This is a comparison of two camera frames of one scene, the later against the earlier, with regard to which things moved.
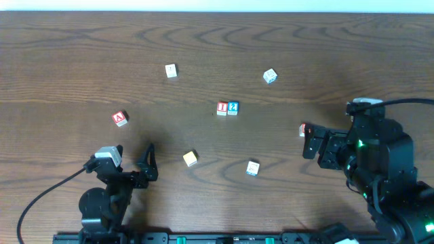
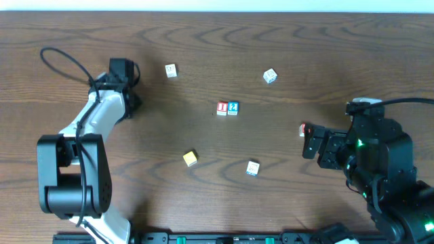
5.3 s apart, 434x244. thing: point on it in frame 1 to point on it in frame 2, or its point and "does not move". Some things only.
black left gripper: [123, 177] to [134, 100]
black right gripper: [327, 148] does not move
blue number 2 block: [232, 108] does not move
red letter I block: [222, 108] does not move
